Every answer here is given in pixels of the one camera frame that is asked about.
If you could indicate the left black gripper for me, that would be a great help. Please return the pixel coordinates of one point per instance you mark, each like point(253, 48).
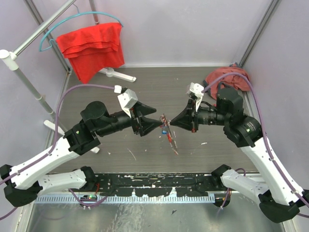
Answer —
point(146, 125)

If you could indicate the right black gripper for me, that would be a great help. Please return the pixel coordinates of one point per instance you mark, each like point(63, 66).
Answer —
point(188, 118)

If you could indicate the metal key organizer red handle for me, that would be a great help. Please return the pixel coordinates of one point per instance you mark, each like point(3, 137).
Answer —
point(165, 129)

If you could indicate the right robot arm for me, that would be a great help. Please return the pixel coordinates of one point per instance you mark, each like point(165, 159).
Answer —
point(279, 197)

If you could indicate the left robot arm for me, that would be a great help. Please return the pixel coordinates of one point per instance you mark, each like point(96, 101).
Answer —
point(30, 179)

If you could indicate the pink shirt grey trim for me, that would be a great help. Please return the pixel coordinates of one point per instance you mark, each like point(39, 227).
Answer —
point(233, 80)

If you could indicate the red cloth on hanger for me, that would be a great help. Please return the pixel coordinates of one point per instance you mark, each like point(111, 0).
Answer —
point(92, 48)

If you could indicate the teal clothes hanger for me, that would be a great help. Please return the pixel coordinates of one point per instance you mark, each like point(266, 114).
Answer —
point(69, 24)

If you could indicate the white clothes rack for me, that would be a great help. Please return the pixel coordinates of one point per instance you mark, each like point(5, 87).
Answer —
point(22, 132)

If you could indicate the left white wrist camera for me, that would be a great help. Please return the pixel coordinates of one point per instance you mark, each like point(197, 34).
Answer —
point(127, 99)

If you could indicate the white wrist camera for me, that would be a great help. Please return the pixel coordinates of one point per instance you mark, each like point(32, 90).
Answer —
point(127, 99)
point(195, 91)

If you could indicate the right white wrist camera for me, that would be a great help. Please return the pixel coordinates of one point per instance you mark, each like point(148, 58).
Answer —
point(195, 91)

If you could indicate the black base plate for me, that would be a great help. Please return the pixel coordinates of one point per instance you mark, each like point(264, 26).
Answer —
point(156, 184)

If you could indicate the white cable duct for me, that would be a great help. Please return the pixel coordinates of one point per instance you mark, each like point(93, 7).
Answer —
point(68, 198)

